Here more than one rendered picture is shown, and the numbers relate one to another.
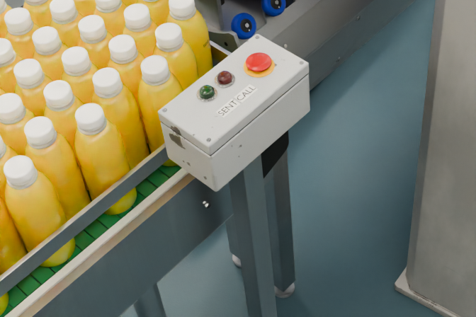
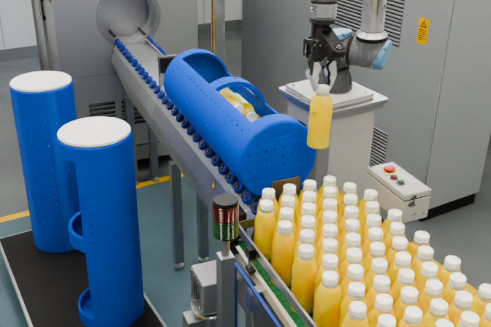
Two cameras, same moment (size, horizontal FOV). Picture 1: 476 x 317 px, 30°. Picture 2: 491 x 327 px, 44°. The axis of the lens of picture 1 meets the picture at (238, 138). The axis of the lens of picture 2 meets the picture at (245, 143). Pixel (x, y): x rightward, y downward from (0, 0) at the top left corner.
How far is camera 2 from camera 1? 1.94 m
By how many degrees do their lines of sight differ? 60
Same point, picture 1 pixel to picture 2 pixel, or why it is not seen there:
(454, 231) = not seen: hidden behind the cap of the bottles
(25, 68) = (352, 222)
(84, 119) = (398, 213)
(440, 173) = not seen: hidden behind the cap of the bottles
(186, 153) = (416, 207)
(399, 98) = (188, 297)
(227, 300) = not seen: outside the picture
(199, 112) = (410, 187)
